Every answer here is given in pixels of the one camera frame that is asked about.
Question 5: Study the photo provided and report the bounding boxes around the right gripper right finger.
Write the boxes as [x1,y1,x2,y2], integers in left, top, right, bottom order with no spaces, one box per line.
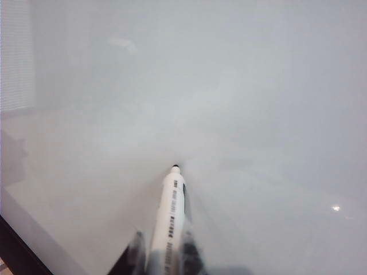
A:
[179,216,212,275]

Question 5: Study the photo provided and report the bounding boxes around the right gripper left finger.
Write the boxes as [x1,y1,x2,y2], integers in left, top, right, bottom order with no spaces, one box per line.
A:
[108,230,150,275]

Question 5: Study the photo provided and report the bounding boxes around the white marker pen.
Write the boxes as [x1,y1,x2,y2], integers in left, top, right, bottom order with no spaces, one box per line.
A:
[145,164,192,275]

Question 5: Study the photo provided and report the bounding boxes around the white board with black frame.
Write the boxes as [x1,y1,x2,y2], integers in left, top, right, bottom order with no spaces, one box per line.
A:
[0,0,367,275]

